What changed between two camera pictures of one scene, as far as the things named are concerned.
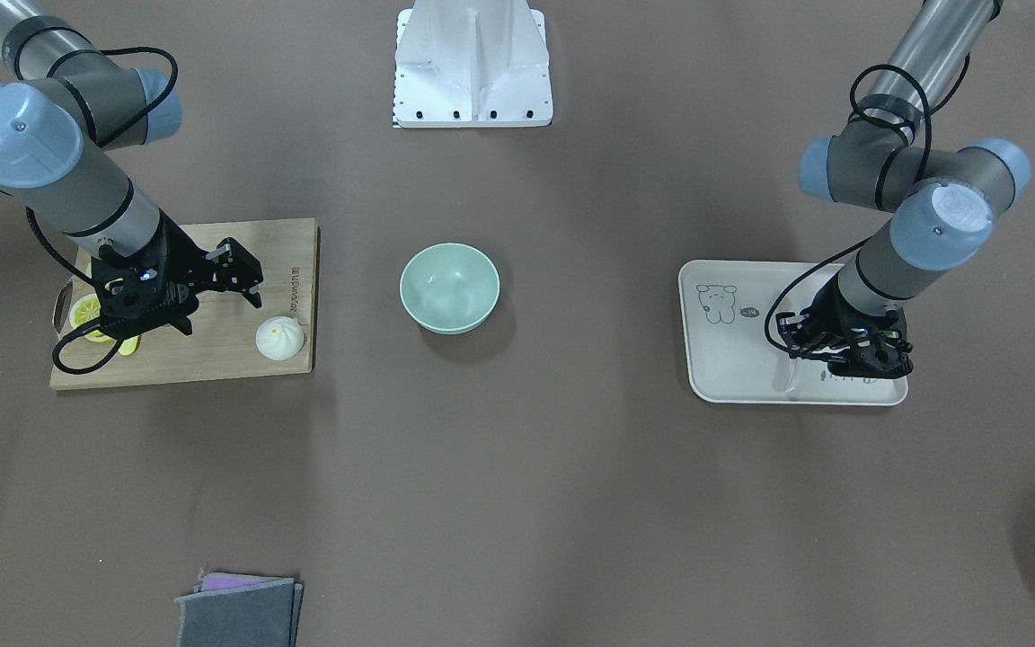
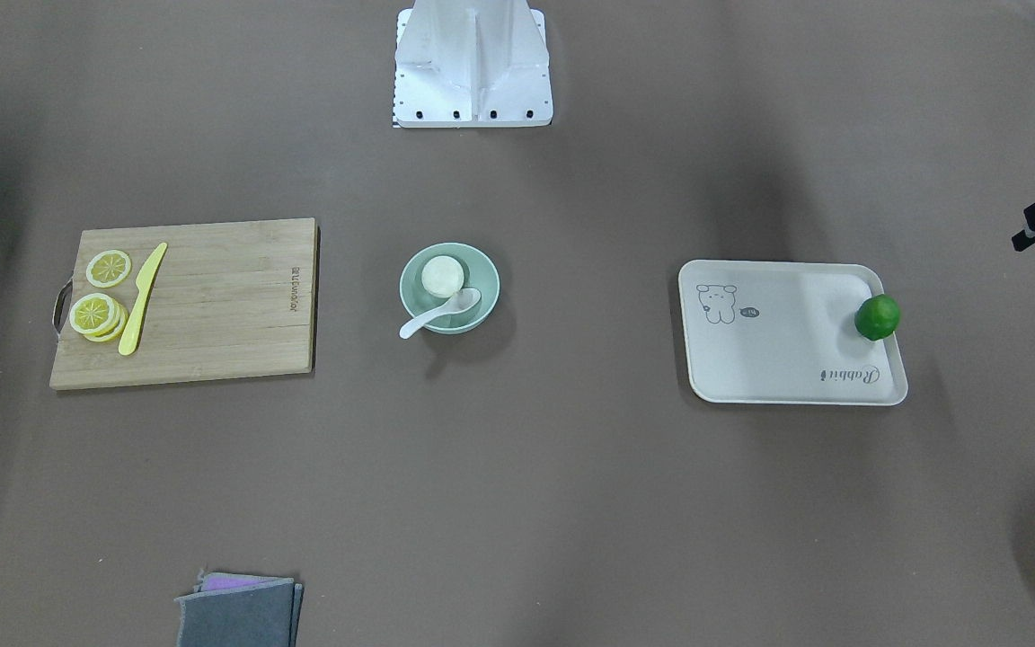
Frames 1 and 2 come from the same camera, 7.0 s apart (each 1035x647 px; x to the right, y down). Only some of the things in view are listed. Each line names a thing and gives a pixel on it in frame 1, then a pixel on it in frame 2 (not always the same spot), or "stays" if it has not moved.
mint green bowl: (449, 288) stays
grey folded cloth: (241, 610) stays
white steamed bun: (279, 337) -> (442, 276)
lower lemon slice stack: (84, 309) stays
